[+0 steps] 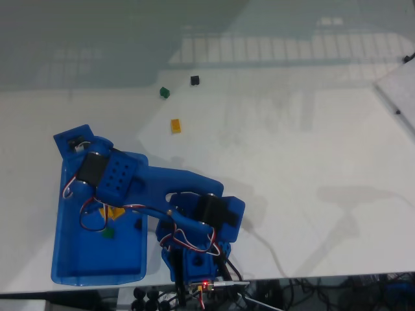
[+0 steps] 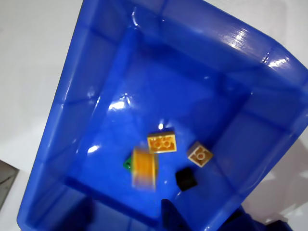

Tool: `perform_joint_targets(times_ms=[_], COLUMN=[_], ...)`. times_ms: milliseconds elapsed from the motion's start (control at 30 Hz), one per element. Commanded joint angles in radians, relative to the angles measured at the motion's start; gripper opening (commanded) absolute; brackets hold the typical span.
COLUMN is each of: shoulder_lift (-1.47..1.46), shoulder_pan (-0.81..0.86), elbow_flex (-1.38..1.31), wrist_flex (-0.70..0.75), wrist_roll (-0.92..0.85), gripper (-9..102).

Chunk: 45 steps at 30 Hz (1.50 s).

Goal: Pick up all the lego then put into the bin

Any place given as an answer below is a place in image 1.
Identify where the black camera module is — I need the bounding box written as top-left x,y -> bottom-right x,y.
66,137 -> 86,152

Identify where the black camera cable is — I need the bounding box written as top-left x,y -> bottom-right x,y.
222,251 -> 252,302

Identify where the red black servo wire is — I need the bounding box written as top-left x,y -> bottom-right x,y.
79,197 -> 110,233

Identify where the black clamp knob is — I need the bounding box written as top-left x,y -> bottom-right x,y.
131,287 -> 146,311
145,290 -> 160,311

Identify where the white board panel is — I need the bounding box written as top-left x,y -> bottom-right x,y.
372,60 -> 415,137

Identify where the blue plastic bin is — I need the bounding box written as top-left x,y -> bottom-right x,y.
51,151 -> 150,288

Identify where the motor controller board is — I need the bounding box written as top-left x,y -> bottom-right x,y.
189,280 -> 217,292

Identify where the blue object under table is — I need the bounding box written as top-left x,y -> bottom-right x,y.
385,281 -> 413,301

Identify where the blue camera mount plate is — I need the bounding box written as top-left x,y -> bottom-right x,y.
53,124 -> 97,163

